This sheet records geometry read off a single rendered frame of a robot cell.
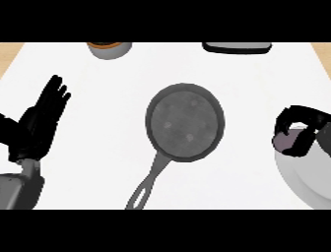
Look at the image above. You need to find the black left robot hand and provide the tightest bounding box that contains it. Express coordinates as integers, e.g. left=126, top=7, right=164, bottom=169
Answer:
left=0, top=74, right=72, bottom=163

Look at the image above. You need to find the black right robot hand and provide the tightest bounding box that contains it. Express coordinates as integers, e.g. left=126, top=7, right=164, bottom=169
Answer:
left=272, top=104, right=331, bottom=158

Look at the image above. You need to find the purple eggplant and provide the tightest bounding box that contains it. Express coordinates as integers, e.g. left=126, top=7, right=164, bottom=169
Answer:
left=272, top=128, right=306, bottom=154

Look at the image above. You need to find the white plate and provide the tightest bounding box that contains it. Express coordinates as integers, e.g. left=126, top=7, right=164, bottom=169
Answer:
left=274, top=123, right=331, bottom=210

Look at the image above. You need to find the grey frying pan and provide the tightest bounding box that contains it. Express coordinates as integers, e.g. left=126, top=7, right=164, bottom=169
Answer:
left=124, top=83, right=226, bottom=211

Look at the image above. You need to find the white placemat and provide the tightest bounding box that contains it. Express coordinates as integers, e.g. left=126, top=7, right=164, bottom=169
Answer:
left=0, top=41, right=331, bottom=211

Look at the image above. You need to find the grey and black appliance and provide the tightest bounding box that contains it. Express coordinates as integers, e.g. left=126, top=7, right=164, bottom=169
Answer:
left=201, top=41, right=274, bottom=55

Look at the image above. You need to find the grey pot with orange rim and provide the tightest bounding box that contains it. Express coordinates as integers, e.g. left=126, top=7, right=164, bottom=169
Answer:
left=86, top=41, right=133, bottom=61

